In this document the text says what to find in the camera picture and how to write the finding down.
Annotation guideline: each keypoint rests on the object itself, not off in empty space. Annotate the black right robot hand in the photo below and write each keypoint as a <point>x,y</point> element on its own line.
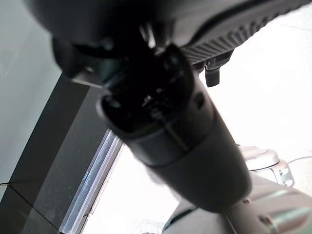
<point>170,109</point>

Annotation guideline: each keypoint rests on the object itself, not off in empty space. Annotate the silver right robot leg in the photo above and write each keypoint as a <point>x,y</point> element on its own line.
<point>280,209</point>

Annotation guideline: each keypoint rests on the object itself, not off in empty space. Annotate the black shelf board clear rail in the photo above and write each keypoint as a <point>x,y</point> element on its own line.
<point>14,214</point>
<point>61,146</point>

